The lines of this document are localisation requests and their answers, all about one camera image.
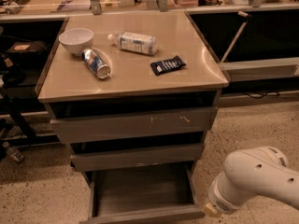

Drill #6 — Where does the grey drawer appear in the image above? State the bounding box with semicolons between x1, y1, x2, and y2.
79;163;204;224
50;91;219;145
68;132;206;172

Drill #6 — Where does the blue silver drink can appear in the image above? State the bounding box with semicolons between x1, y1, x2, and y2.
81;49;111;79

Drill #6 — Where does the grey bottom drawer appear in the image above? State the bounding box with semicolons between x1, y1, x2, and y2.
79;163;204;224

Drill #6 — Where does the dark blue snack packet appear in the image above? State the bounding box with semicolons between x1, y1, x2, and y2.
150;56;186;76

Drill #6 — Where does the plastic bottle on floor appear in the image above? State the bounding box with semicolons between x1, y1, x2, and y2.
2;142;24;163

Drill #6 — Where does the grey drawer cabinet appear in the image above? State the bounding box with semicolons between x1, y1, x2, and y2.
35;10;231;224

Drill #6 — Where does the white bowl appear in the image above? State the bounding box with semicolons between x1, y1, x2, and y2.
59;28;94;56

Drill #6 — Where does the black bag on shelf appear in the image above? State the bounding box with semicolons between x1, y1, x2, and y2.
6;41;48;59

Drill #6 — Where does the grey middle drawer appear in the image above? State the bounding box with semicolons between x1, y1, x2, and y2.
68;132;206;172

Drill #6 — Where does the grey top drawer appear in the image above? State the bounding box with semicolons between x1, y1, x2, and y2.
50;91;219;145

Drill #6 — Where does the clear plastic water bottle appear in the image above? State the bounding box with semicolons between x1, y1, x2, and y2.
107;32;158;55

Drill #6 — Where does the black cable on floor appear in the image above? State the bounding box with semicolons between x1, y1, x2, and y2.
243;90;280;99

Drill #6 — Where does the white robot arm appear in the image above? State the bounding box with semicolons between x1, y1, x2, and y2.
203;147;299;217

